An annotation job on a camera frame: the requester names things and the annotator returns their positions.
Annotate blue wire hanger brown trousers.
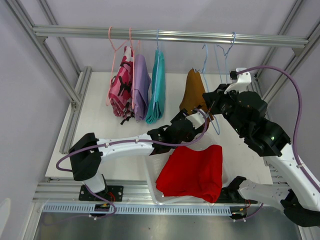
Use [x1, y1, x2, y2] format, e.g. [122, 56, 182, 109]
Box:
[195, 43, 221, 136]

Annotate pink wire hanger lilac trousers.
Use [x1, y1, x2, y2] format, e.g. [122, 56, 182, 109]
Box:
[127, 27, 142, 111]

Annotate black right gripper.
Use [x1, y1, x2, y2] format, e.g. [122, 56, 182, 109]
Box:
[202, 83, 247, 136]

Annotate aluminium frame struts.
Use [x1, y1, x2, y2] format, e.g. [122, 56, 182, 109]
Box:
[4, 0, 92, 154]
[249, 0, 320, 104]

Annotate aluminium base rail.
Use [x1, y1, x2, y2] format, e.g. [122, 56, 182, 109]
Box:
[32, 177, 291, 206]

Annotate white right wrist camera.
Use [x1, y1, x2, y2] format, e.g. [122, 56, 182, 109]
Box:
[224, 67, 252, 95]

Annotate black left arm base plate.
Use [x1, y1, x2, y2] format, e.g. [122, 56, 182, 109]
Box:
[78, 185, 124, 202]

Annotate white plastic mesh basket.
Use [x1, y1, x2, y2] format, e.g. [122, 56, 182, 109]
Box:
[144, 132, 229, 205]

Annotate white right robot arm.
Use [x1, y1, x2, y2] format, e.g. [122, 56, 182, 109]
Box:
[202, 84, 320, 228]

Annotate left aluminium frame struts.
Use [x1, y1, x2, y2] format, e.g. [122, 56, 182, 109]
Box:
[4, 0, 92, 154]

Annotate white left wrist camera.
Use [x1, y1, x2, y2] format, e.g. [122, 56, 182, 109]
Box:
[188, 109, 207, 130]

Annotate aluminium hanging rail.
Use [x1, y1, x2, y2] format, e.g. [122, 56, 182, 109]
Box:
[33, 25, 309, 49]

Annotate right aluminium frame struts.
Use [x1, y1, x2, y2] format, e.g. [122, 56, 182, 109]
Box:
[249, 0, 320, 104]

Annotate pink wire hanger camouflage trousers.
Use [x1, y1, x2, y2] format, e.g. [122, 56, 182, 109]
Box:
[105, 26, 128, 106]

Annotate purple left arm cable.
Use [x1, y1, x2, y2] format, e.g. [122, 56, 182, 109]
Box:
[55, 108, 210, 221]

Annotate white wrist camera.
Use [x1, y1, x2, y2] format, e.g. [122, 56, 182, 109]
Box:
[188, 109, 207, 130]
[224, 67, 252, 95]

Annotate blue wire hanger teal trousers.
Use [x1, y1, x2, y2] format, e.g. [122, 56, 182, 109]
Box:
[152, 29, 166, 115]

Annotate white slotted cable duct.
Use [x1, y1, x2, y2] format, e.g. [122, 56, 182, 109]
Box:
[42, 202, 232, 216]

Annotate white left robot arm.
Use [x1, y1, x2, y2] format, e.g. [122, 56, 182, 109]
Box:
[68, 108, 208, 201]

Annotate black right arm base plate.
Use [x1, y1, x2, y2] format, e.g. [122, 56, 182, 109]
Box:
[215, 187, 245, 204]

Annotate red trousers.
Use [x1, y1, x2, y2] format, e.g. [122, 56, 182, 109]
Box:
[155, 144, 223, 203]

